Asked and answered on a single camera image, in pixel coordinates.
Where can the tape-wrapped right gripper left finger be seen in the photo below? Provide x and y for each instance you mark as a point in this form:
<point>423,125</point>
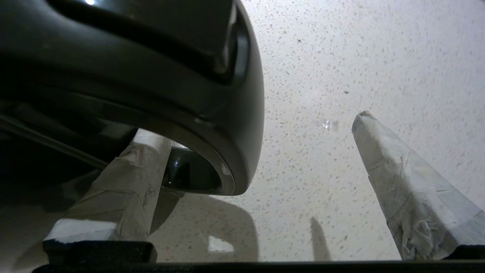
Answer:
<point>117,189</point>

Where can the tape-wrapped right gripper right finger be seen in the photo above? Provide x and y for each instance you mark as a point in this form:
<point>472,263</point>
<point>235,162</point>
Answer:
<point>416,197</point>

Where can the black electric kettle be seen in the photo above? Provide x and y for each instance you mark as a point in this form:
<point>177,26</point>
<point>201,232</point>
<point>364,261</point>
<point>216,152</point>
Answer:
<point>132,76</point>

